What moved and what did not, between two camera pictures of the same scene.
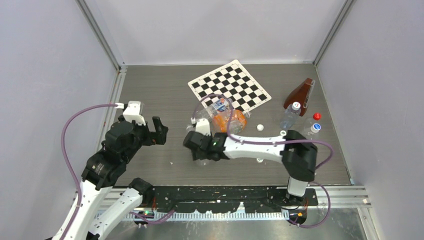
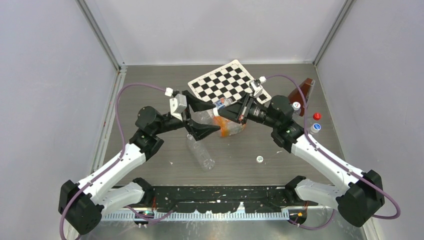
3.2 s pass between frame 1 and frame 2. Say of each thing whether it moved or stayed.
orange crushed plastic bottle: stayed
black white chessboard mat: stayed
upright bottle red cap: stayed
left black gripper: moved
